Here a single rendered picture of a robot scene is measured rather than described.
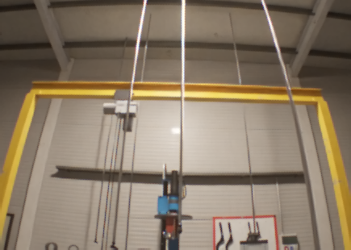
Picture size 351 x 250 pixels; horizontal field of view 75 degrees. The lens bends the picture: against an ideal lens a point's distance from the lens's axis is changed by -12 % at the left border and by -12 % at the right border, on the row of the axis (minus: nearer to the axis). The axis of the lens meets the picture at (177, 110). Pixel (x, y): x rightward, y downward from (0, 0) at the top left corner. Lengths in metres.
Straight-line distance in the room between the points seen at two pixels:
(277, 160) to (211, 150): 1.70
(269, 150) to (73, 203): 5.01
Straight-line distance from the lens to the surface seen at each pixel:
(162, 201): 4.30
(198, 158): 6.35
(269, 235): 6.31
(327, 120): 4.73
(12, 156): 4.47
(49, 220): 6.64
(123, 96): 4.24
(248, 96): 4.46
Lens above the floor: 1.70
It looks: 30 degrees up
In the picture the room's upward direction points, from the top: 1 degrees clockwise
